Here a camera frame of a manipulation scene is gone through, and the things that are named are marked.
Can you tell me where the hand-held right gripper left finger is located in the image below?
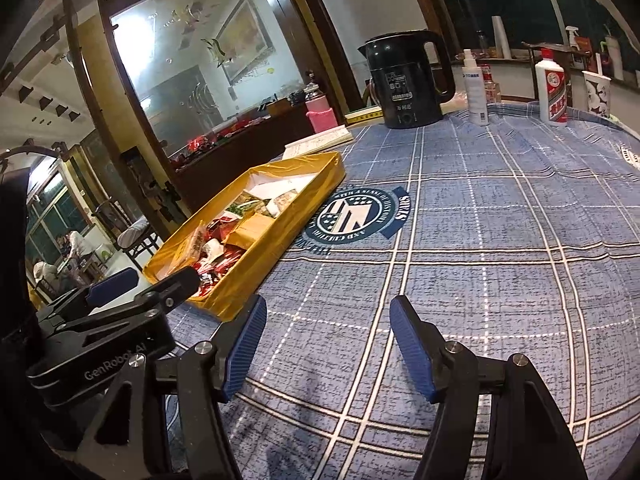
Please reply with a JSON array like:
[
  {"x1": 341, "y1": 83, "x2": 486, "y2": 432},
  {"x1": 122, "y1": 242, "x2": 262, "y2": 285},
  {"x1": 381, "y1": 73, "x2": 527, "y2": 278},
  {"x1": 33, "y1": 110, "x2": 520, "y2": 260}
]
[{"x1": 75, "y1": 294, "x2": 268, "y2": 480}]

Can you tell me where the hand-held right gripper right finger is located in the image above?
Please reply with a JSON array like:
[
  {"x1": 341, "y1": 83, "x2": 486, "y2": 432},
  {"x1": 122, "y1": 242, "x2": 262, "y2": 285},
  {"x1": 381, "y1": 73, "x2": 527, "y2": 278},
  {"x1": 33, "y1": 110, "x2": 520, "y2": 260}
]
[{"x1": 389, "y1": 295, "x2": 591, "y2": 480}]

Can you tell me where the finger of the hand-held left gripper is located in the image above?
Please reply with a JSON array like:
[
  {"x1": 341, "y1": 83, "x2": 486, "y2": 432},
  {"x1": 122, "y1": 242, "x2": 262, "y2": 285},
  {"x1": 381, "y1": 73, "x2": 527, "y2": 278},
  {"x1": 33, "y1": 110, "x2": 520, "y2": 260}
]
[
  {"x1": 60, "y1": 266, "x2": 201, "y2": 341},
  {"x1": 37, "y1": 267, "x2": 140, "y2": 328}
]

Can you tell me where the pile of mixed snacks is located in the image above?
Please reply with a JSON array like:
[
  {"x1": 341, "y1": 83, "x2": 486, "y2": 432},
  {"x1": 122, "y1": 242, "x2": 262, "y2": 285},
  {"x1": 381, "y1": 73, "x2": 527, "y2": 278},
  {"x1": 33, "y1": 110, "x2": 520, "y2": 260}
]
[{"x1": 187, "y1": 187, "x2": 301, "y2": 301}]

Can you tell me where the yellow cardboard tray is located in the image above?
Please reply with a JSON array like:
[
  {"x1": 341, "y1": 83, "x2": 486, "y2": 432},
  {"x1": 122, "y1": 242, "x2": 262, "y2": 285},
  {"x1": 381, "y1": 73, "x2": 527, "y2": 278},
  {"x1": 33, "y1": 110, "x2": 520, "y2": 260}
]
[{"x1": 142, "y1": 151, "x2": 347, "y2": 322}]

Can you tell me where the wooden chair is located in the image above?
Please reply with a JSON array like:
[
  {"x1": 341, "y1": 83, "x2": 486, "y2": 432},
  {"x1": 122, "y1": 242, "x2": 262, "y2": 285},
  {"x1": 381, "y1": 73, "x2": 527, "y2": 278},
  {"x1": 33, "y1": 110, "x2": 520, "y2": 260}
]
[{"x1": 117, "y1": 217, "x2": 162, "y2": 271}]

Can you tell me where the large yellow brown snack packet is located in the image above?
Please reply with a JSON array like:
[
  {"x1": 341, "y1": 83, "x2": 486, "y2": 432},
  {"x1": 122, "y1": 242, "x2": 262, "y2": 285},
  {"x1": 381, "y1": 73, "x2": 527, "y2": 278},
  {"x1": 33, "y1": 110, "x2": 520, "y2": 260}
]
[{"x1": 223, "y1": 212, "x2": 277, "y2": 250}]

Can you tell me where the dark wooden sideboard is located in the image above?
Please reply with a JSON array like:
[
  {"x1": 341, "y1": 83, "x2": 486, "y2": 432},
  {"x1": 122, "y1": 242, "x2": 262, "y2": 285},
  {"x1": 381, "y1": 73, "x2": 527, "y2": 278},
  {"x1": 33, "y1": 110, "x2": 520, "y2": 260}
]
[{"x1": 170, "y1": 105, "x2": 326, "y2": 211}]

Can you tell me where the blue plaid tablecloth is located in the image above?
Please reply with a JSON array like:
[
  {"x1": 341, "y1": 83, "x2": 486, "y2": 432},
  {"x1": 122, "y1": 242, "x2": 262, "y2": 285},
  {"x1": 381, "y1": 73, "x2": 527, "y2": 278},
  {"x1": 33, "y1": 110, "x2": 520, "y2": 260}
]
[{"x1": 165, "y1": 102, "x2": 640, "y2": 480}]

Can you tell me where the white notebook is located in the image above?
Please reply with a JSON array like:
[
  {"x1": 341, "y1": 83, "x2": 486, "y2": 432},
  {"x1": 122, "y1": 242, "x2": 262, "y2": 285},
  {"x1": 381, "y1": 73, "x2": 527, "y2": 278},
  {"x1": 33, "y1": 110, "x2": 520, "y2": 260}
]
[{"x1": 281, "y1": 126, "x2": 355, "y2": 161}]

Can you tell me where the pink water bottle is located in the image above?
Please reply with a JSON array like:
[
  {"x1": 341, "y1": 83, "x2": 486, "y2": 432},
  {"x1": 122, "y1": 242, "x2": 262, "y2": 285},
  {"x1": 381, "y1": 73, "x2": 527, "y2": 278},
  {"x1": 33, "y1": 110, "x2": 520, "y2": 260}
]
[{"x1": 304, "y1": 72, "x2": 337, "y2": 133}]

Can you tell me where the flat yellow box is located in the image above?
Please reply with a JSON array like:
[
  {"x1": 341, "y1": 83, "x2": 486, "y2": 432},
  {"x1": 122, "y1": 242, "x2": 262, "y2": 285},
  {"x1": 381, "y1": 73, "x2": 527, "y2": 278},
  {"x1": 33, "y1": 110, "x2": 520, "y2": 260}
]
[{"x1": 345, "y1": 106, "x2": 383, "y2": 126}]

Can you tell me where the white spray bottle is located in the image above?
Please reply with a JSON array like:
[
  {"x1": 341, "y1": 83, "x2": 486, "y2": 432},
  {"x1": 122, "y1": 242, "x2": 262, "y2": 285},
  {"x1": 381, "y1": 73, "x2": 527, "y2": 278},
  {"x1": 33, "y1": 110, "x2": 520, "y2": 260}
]
[{"x1": 462, "y1": 49, "x2": 491, "y2": 127}]

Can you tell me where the black electric kettle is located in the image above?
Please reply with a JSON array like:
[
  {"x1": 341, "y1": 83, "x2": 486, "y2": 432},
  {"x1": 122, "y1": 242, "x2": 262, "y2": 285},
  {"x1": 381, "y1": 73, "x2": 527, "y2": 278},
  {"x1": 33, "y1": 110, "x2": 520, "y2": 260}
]
[{"x1": 357, "y1": 30, "x2": 457, "y2": 130}]

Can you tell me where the red drink can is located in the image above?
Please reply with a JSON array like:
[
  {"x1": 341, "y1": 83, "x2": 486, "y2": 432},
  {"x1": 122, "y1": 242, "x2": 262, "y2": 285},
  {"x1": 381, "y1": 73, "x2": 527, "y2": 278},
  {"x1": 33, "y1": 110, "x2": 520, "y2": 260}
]
[{"x1": 481, "y1": 64, "x2": 501, "y2": 103}]

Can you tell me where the white red-label liquor bottle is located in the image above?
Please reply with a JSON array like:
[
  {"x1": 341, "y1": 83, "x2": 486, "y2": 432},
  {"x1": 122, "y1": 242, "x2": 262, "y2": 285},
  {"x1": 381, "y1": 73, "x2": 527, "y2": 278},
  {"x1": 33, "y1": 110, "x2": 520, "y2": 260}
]
[{"x1": 534, "y1": 47, "x2": 570, "y2": 126}]

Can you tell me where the white paper cup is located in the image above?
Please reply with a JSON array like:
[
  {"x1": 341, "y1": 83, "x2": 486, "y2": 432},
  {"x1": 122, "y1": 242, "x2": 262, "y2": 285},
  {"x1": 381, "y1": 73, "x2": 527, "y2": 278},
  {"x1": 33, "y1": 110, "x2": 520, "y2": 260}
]
[{"x1": 582, "y1": 70, "x2": 613, "y2": 118}]

